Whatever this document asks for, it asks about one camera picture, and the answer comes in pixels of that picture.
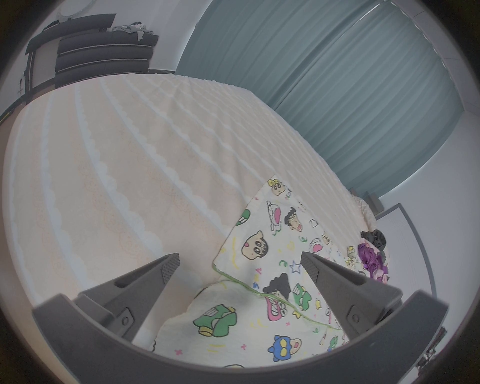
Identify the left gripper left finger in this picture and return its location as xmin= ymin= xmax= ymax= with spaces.
xmin=76 ymin=253 xmax=181 ymax=343

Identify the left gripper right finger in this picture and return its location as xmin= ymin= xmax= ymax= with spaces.
xmin=300 ymin=251 xmax=403 ymax=344

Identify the white printed pyjama top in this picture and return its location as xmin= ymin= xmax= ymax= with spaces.
xmin=152 ymin=177 xmax=379 ymax=370

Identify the pile of clothes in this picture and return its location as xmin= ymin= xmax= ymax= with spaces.
xmin=347 ymin=229 xmax=391 ymax=283

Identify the bed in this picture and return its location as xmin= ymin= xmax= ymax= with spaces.
xmin=0 ymin=72 xmax=437 ymax=372

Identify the cream pillow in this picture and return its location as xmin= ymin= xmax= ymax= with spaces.
xmin=354 ymin=197 xmax=376 ymax=223

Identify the grey bedside table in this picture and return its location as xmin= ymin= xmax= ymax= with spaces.
xmin=350 ymin=187 xmax=386 ymax=217

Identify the blue-green curtain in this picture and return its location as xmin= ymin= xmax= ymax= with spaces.
xmin=174 ymin=0 xmax=466 ymax=196

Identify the black chest of drawers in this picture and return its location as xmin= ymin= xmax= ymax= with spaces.
xmin=54 ymin=30 xmax=160 ymax=89

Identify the grey garment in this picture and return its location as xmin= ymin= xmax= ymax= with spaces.
xmin=112 ymin=22 xmax=155 ymax=40

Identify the black dressing table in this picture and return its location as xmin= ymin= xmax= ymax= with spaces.
xmin=24 ymin=13 xmax=118 ymax=95

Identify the round white mirror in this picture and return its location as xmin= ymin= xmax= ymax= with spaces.
xmin=58 ymin=0 xmax=95 ymax=18

